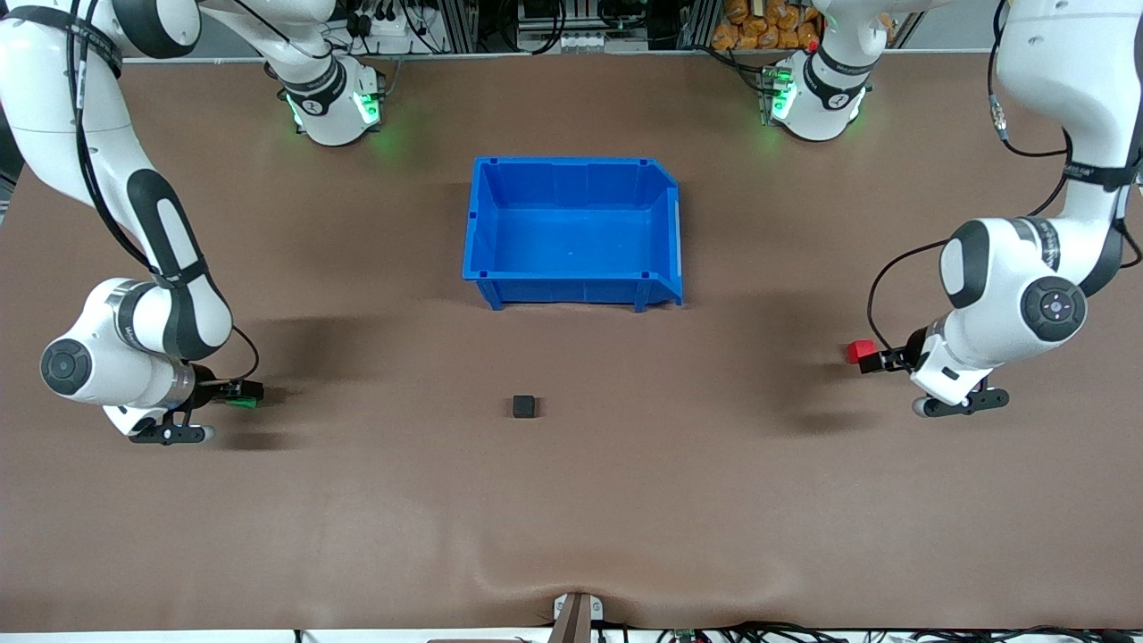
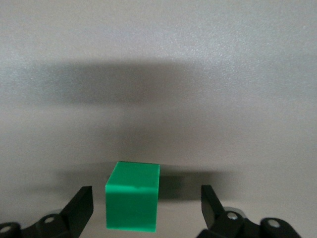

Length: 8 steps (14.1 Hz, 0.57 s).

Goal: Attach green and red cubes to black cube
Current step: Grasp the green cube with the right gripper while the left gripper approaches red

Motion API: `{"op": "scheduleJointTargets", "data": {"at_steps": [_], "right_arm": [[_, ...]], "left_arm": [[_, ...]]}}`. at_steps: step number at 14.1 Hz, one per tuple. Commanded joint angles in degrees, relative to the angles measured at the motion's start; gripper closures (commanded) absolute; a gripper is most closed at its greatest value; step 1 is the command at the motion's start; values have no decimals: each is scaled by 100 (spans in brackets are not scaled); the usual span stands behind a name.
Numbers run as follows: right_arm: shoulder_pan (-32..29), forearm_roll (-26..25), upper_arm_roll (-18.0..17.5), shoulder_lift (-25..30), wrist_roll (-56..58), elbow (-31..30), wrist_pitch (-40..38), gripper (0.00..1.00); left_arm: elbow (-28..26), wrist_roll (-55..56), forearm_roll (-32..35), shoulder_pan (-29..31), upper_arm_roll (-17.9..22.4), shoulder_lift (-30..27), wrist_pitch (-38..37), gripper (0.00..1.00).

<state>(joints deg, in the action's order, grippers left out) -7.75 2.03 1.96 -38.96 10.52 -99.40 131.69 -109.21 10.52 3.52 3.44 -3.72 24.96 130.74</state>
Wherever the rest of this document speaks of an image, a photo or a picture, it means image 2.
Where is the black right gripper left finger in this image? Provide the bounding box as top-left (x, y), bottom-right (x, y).
top-left (0, 185), bottom-right (95, 238)

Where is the green cube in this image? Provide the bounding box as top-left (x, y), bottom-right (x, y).
top-left (105, 161), bottom-right (161, 233)

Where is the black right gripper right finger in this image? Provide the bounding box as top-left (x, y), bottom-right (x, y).
top-left (198, 184), bottom-right (302, 238)

